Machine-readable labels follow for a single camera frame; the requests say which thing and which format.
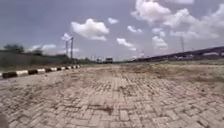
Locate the elevated road bridge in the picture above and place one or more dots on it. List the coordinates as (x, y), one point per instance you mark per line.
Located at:
(193, 54)

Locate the black and white kerb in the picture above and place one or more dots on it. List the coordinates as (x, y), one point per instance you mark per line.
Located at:
(33, 71)

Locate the utility pole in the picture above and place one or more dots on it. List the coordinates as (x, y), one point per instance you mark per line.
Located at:
(71, 48)

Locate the tree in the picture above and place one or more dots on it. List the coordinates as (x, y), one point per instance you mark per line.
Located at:
(14, 47)

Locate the grey boundary wall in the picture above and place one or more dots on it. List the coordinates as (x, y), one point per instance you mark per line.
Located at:
(30, 59)

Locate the grey brick paved road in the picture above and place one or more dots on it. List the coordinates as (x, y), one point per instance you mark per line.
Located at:
(110, 100)

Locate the distant vehicle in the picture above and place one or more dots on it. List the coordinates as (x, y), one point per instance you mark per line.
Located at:
(108, 60)

